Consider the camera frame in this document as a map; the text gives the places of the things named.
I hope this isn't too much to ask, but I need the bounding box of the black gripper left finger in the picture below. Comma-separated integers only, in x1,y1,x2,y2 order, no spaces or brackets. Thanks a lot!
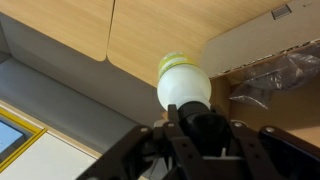
75,103,214,180

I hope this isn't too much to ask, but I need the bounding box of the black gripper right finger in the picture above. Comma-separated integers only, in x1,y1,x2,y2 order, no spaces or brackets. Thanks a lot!
211,105,320,180

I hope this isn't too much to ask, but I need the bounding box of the white yellow-label spray bottle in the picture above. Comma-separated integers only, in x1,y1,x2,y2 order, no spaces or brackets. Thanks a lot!
156,51,231,158

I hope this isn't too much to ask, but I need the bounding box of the long clear air pillow strip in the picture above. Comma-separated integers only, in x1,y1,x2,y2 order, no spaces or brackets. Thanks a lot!
229,42,320,110

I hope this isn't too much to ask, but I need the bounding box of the open brown cardboard shipping box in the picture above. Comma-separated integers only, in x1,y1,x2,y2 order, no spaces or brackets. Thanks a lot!
199,0,320,148

